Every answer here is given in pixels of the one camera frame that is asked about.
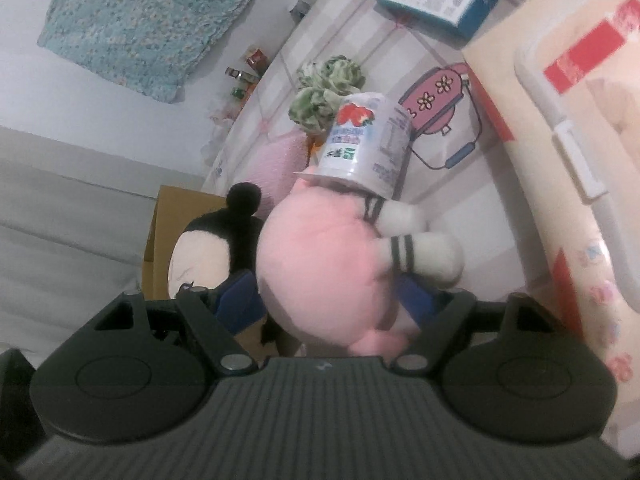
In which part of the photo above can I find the pink wet wipes pack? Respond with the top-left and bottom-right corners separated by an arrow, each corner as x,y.
462,0 -> 640,401

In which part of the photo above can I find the pink plush toy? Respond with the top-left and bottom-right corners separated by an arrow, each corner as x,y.
255,180 -> 466,356

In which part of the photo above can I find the small clear tub white lid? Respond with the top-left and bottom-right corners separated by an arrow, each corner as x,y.
294,92 -> 415,198

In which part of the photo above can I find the brown cardboard box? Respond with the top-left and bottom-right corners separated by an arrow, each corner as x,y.
141,185 -> 301,356

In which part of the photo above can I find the teal floral wall cloth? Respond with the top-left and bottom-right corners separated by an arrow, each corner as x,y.
37,0 -> 291,103

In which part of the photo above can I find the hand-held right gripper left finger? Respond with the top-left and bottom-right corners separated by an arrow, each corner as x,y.
92,269 -> 263,375

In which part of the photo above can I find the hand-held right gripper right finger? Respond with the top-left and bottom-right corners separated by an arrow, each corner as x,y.
390,277 -> 556,375

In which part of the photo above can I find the black-haired plush doll red dress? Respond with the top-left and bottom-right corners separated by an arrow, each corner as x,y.
167,182 -> 268,301

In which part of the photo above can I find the green scrunchie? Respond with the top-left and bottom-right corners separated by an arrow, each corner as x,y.
289,55 -> 366,136

